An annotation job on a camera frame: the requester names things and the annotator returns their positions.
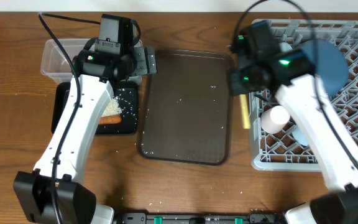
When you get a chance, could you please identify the light blue bowl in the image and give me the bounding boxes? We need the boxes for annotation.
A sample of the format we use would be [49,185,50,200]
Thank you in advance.
[279,42,293,53]

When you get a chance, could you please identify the yellow plastic spoon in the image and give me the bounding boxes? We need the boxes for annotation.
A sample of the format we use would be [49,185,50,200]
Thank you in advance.
[239,95,250,129]

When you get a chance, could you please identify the pink cup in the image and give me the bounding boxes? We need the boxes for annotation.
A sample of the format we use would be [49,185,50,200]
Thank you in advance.
[260,106,290,134]

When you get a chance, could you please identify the orange carrot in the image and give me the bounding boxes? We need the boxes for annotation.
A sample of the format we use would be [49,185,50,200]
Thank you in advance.
[99,114,122,125]

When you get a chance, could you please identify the light blue cup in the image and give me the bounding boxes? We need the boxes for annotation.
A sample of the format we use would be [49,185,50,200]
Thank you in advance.
[291,128,309,146]

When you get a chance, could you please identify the dark blue plate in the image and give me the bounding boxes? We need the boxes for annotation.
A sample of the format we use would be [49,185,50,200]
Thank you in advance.
[316,40,349,97]

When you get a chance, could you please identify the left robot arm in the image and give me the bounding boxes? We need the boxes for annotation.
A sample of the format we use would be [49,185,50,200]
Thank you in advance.
[13,47,157,223]

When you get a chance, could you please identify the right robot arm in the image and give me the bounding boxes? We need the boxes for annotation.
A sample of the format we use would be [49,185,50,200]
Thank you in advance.
[229,48,358,223]

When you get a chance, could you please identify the clear plastic waste bin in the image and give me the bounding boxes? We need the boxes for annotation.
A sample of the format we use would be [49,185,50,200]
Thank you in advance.
[41,37,141,85]

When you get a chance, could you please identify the grey dishwasher rack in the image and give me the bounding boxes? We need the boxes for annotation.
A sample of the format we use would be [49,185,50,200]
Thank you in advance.
[249,20,358,172]

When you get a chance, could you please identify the black rectangular tray bin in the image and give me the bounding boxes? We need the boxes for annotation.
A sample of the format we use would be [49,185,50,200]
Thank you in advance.
[51,81,139,135]

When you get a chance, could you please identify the spilled white rice pile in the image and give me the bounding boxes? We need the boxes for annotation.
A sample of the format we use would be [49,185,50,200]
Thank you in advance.
[102,97,122,117]

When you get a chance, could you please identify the brown serving tray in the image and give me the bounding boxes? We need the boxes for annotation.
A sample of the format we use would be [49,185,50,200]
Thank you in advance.
[137,50,234,166]

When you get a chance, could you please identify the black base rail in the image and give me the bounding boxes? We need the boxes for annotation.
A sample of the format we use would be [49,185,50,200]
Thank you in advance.
[113,213,287,224]

